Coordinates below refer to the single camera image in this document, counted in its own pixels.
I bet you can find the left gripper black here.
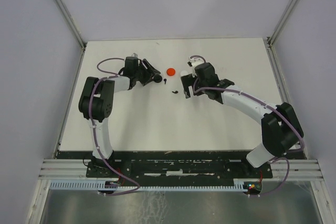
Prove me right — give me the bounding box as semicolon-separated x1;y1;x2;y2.
134;59;161;86

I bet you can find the black charging case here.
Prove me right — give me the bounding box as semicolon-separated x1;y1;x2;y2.
153;75;163;83

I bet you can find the white charging case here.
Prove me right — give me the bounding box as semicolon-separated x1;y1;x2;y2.
180;70;189;77

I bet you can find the orange charging case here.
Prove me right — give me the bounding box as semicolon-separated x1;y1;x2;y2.
166;68;176;77

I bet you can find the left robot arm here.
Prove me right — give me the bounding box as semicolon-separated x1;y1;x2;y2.
78;54;163;177

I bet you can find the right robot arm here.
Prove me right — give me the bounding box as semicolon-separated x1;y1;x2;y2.
181;58;304;177

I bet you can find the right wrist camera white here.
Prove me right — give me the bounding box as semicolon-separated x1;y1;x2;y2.
187;55;206;76

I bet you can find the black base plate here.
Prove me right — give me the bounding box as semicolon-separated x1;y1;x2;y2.
86;151;271;187

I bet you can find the white slotted cable duct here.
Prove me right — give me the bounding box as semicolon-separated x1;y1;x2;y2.
49;179;250;191

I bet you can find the aluminium front rail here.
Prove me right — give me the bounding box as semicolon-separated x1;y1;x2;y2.
39;159;324;182

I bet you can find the left aluminium frame post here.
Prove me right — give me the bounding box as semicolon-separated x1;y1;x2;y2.
39;0;87;49

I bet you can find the aluminium frame post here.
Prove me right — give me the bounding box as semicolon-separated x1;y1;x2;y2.
39;0;87;49
267;0;300;48

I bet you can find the right aluminium frame post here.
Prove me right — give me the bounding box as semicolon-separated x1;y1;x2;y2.
267;0;300;48

